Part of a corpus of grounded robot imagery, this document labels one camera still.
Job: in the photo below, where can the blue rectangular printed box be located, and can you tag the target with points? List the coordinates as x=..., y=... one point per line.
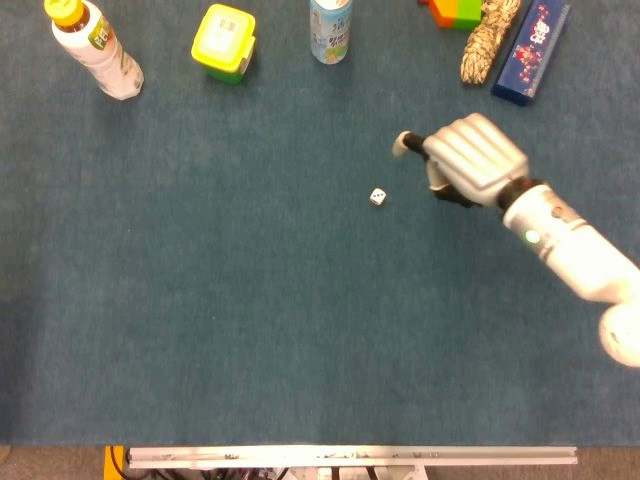
x=532, y=52

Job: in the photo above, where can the aluminium frame rail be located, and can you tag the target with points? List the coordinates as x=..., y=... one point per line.
x=350, y=456

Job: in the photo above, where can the blue green table mat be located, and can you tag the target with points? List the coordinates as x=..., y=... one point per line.
x=250, y=280

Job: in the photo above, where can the yellow frame bracket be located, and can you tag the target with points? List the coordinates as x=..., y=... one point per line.
x=110, y=462

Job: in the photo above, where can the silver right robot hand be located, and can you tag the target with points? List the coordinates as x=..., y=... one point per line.
x=470, y=160

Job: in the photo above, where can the small white die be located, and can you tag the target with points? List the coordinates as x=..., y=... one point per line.
x=377, y=197

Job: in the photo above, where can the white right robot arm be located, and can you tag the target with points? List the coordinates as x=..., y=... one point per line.
x=575, y=250

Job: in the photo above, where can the tea bottle with yellow cap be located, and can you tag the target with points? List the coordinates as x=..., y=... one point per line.
x=97, y=47

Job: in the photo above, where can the orange and green toy block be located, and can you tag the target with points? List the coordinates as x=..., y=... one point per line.
x=457, y=12

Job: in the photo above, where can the light blue can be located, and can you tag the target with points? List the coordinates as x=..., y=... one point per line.
x=330, y=30

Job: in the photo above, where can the yellow green lidded container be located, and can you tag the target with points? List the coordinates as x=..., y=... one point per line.
x=223, y=42

